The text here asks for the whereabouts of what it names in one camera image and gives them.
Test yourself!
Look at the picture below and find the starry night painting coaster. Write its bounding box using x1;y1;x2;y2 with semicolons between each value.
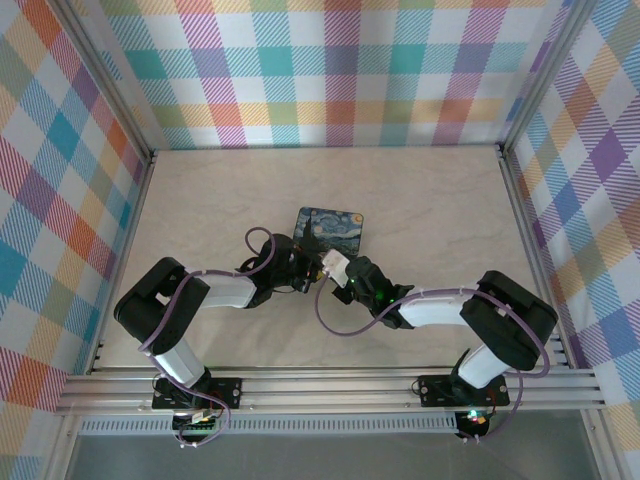
289;205;367;257

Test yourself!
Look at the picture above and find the grey metal panel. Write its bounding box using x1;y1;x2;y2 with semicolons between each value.
63;432;604;480

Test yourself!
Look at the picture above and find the right controller board lit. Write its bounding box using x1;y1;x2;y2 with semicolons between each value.
455;408;490;437

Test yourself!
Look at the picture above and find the left controller board green connector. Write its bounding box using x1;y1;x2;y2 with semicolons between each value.
171;408;222;434

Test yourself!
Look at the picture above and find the aluminium mounting rail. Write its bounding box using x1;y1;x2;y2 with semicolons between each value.
53;368;607;417

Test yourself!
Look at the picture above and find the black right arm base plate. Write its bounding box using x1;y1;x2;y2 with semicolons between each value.
417;373;511;408

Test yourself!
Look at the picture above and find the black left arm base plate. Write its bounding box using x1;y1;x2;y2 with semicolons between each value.
151;377;244;410

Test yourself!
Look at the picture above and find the slotted grey cable duct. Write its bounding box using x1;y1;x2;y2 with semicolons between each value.
78;417;460;436

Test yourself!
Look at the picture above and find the aluminium table side rail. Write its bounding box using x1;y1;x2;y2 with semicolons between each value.
84;149;160;376

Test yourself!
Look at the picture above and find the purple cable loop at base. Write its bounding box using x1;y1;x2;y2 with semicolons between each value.
173;387;233;449

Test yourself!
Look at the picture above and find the aluminium frame post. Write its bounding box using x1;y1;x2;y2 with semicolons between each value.
498;0;597;154
58;0;157;164

